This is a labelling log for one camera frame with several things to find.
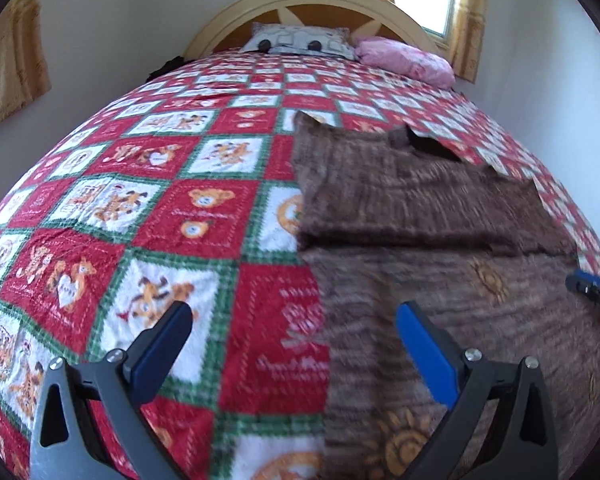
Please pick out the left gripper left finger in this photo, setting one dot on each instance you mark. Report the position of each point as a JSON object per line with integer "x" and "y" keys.
{"x": 66, "y": 443}

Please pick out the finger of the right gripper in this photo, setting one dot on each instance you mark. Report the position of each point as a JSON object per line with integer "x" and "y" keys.
{"x": 588, "y": 277}

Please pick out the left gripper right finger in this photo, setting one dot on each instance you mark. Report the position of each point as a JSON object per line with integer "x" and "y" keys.
{"x": 521, "y": 441}

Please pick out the brown knit sweater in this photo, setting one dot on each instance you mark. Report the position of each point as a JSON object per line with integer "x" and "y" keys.
{"x": 392, "y": 217}

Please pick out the yellow right curtain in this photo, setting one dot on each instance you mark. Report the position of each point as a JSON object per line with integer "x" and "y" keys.
{"x": 466, "y": 38}

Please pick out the red patchwork bedspread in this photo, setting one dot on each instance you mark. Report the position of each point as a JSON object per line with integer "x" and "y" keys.
{"x": 183, "y": 190}

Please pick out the pink pillow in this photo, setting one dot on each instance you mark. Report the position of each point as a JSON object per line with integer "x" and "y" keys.
{"x": 405, "y": 60}

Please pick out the cream wooden headboard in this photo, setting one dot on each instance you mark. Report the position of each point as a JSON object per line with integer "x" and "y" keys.
{"x": 231, "y": 27}

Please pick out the grey patterned pillow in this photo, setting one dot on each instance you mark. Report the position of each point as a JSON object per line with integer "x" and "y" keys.
{"x": 300, "y": 40}

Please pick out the yellow left curtain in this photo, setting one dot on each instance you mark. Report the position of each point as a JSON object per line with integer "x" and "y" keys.
{"x": 23, "y": 69}

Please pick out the black cloth beside bed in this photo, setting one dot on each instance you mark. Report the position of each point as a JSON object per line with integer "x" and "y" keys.
{"x": 168, "y": 67}

